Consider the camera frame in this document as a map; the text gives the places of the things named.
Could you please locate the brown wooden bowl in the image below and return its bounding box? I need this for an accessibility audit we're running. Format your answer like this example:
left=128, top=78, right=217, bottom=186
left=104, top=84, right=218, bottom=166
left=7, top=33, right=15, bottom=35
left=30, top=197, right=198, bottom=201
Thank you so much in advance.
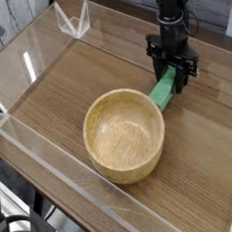
left=82, top=88, right=165, bottom=184

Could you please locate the green rectangular block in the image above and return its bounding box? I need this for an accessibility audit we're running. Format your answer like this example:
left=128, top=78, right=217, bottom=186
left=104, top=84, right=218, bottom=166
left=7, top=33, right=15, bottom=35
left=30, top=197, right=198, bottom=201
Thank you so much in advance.
left=149, top=66, right=176, bottom=111

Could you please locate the black cable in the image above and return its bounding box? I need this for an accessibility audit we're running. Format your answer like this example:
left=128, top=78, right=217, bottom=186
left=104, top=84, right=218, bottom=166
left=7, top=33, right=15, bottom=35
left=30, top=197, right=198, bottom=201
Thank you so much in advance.
left=0, top=212, right=44, bottom=232

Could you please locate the clear acrylic corner bracket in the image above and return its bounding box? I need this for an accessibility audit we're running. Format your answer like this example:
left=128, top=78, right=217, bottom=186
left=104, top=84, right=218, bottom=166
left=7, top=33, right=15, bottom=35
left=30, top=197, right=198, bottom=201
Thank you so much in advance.
left=54, top=0, right=90, bottom=39

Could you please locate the black table leg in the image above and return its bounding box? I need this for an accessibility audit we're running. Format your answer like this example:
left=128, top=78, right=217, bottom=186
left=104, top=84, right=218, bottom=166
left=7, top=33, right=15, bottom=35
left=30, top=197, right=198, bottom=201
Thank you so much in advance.
left=33, top=191, right=44, bottom=216

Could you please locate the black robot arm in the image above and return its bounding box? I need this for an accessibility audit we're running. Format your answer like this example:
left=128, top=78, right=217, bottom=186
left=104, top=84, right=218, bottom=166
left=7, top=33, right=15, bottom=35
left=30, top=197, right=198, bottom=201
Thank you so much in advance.
left=146, top=0, right=200, bottom=94

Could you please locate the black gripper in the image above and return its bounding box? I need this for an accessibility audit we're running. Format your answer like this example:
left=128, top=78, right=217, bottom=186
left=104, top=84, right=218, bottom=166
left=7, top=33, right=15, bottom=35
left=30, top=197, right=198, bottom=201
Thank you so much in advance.
left=146, top=14, right=199, bottom=94

